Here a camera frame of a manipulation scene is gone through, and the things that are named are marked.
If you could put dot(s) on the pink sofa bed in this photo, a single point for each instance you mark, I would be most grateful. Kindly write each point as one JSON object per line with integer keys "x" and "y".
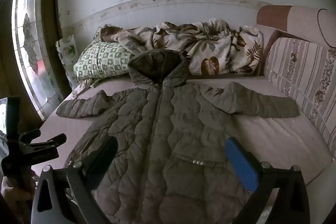
{"x": 278, "y": 134}

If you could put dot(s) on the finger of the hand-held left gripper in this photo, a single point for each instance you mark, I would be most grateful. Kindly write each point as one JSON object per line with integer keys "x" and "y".
{"x": 50, "y": 144}
{"x": 30, "y": 135}

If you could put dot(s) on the olive quilted hooded jacket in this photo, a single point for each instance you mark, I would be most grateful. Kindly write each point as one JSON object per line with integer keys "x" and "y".
{"x": 162, "y": 134}

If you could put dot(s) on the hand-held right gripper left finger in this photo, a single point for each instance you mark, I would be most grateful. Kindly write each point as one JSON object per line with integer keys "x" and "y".
{"x": 105, "y": 158}

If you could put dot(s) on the stained glass window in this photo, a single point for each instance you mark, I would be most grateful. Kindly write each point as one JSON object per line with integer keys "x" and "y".
{"x": 27, "y": 43}

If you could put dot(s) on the white leaf print pillow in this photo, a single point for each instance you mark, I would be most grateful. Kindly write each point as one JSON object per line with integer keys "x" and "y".
{"x": 67, "y": 50}

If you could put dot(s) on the person's left hand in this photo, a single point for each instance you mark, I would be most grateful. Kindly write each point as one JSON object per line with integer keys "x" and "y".
{"x": 15, "y": 193}

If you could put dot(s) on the leaf print blanket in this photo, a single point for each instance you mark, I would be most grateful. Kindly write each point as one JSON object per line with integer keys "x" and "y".
{"x": 210, "y": 45}

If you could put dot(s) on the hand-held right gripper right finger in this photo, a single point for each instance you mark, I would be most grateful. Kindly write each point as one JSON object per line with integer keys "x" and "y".
{"x": 242, "y": 163}

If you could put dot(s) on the striped floral sofa cushion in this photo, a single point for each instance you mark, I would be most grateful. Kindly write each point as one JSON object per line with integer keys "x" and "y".
{"x": 302, "y": 77}

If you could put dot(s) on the green checked pillow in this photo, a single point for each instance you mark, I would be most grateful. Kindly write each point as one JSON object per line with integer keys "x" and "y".
{"x": 102, "y": 58}

